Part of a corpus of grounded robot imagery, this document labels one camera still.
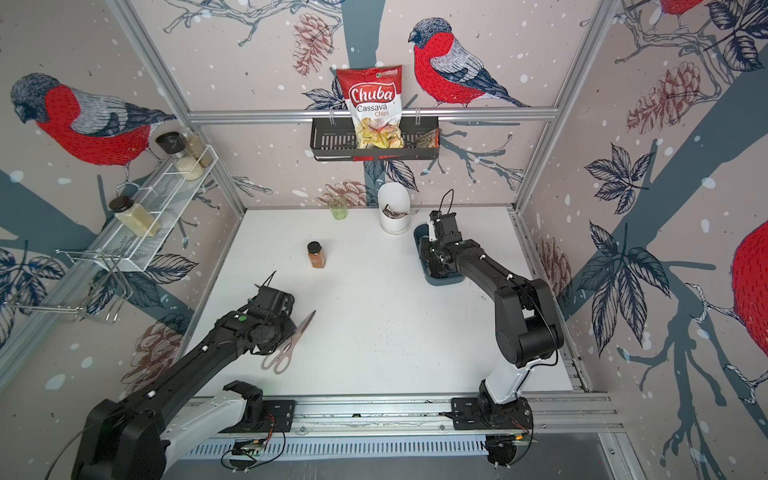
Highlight teal plastic storage box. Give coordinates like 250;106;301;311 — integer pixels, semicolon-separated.
413;223;465;287

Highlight pink kitchen scissors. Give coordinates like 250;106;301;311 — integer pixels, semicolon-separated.
261;310;316;375

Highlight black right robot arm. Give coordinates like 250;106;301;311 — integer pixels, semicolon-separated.
418;210;565;416

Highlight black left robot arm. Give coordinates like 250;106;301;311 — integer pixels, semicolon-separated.
71;286;297;479

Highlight white cylindrical utensil holder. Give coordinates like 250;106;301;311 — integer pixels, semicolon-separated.
377;182;411;235

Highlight red pepper spice jar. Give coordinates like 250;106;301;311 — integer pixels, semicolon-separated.
307;241;326;269

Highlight green glass cup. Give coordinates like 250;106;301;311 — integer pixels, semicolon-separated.
327;196;348;221

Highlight yellow spice jar on shelf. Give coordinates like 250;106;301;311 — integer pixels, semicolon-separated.
108;196;160;238

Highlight red Chuba chips bag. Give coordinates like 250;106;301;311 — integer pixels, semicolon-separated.
337;65;405;149

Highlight glass jar behind on shelf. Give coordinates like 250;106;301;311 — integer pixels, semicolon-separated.
182;131;212;168

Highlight black-lid spice jar on shelf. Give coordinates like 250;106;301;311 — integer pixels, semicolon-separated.
155;132;205;181

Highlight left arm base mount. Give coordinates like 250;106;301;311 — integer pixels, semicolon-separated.
223;380;297;433

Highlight circuit board with wires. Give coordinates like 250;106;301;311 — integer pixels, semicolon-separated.
220;438;287;473

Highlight black wall basket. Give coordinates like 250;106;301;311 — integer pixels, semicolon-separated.
310;117;440;161

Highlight white wire wall shelf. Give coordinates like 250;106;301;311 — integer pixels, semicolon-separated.
93;145;219;272

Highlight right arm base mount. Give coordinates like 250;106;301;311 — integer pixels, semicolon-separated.
443;395;534;431

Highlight wire rack hooks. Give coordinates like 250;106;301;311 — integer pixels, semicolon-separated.
1;250;136;324

